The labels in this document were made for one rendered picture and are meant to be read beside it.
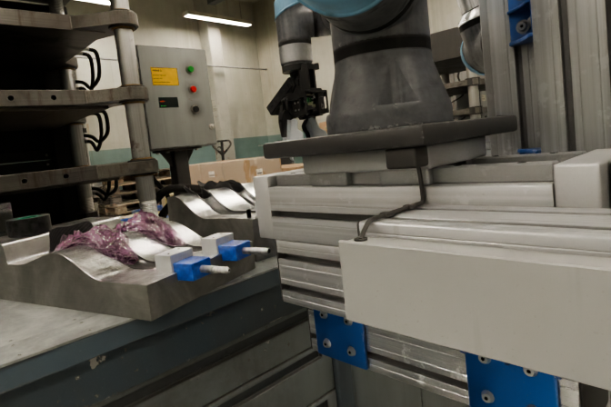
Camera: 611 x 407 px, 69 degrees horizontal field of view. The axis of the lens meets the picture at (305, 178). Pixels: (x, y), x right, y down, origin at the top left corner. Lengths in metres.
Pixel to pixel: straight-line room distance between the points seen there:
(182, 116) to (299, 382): 1.15
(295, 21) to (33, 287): 0.73
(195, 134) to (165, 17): 7.50
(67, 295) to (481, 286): 0.70
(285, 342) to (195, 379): 0.22
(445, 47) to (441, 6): 3.10
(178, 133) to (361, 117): 1.39
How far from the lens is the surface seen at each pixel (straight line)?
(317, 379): 1.12
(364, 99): 0.49
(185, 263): 0.72
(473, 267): 0.31
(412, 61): 0.51
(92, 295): 0.81
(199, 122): 1.87
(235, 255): 0.79
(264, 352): 0.99
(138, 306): 0.73
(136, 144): 1.61
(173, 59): 1.87
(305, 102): 0.96
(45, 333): 0.78
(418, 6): 0.53
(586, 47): 0.60
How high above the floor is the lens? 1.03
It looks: 4 degrees down
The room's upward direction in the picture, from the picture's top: 7 degrees counter-clockwise
